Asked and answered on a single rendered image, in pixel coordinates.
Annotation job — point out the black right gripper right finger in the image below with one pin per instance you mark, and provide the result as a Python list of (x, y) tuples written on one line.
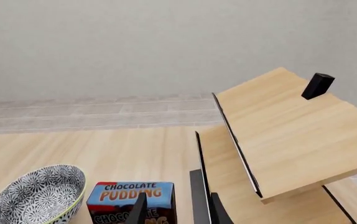
[(219, 213)]

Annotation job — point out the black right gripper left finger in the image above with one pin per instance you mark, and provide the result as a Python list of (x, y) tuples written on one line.
[(138, 213)]

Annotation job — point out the pale wooden cabinet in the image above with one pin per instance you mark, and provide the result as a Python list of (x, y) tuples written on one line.
[(225, 168)]

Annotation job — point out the black white patterned bowl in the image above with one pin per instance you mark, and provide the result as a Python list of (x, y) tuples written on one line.
[(38, 196)]

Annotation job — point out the pale wooden cabinet drawer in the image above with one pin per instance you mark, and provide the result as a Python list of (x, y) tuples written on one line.
[(290, 140)]

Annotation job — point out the chocolate pudding box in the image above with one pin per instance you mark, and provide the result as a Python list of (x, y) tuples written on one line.
[(163, 203)]

